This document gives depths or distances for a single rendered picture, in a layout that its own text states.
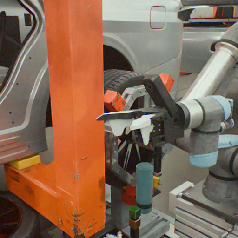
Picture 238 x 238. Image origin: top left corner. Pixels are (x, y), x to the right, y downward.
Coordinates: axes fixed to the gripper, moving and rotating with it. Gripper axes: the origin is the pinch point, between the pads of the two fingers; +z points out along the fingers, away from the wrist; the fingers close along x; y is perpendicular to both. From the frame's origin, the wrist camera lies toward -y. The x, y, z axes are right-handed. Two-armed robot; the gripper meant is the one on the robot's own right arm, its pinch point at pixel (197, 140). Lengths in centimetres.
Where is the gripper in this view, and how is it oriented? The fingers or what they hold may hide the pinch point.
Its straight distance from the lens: 177.0
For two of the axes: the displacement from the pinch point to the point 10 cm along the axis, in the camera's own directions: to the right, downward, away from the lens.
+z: -7.0, 2.1, -6.8
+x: 7.1, 2.0, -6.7
